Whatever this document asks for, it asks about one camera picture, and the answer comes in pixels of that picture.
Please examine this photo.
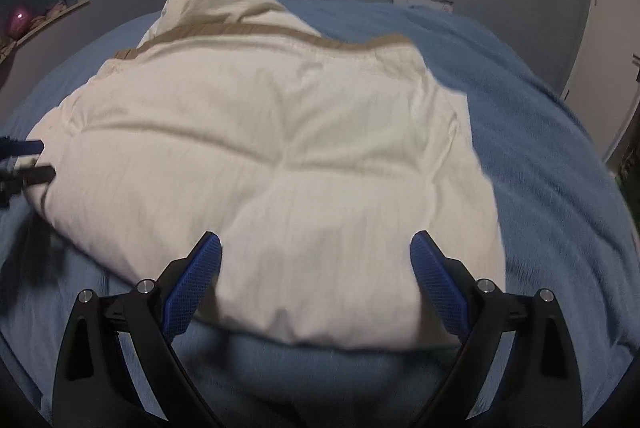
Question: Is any blue bed blanket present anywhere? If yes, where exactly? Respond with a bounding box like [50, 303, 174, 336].
[0, 0, 638, 428]

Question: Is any pink crumpled cloth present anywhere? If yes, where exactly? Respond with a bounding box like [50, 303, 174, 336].
[31, 1, 68, 22]

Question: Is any cream hooded puffer jacket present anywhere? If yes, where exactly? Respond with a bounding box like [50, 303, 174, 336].
[27, 0, 507, 351]

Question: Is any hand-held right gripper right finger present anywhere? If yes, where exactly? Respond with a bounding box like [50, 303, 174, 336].
[409, 231, 586, 428]

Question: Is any pink glowing lamp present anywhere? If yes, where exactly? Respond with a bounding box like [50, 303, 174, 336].
[6, 6, 32, 36]

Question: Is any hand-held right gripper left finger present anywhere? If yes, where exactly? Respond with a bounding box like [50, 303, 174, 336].
[51, 231, 223, 428]

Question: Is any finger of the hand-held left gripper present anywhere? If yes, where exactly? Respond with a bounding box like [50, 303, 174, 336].
[0, 164, 57, 193]
[0, 135, 45, 158]

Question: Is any white door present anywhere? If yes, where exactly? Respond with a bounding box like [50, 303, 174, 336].
[560, 0, 640, 164]

